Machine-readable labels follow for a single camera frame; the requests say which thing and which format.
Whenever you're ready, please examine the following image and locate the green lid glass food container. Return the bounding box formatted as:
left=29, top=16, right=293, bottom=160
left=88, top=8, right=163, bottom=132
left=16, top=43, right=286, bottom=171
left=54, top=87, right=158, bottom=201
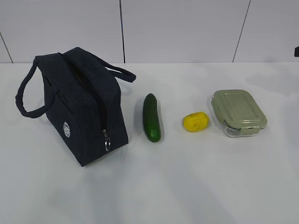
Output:
left=211, top=90, right=267, bottom=137

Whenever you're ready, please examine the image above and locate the black object at wall edge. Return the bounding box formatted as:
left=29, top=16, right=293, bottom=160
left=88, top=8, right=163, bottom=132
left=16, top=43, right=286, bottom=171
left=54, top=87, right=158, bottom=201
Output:
left=294, top=46, right=299, bottom=57

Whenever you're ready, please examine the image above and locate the green cucumber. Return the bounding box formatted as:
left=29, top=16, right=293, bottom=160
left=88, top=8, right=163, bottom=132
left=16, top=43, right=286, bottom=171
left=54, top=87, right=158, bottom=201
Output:
left=142, top=93, right=161, bottom=142

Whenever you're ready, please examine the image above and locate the yellow lemon-shaped item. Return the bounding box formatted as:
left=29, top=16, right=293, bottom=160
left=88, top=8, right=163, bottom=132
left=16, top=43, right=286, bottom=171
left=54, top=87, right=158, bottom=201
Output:
left=182, top=112, right=209, bottom=133

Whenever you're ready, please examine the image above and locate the navy blue lunch bag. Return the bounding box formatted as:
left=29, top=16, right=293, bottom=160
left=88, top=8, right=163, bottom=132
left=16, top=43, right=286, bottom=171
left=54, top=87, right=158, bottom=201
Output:
left=15, top=47, right=136, bottom=166

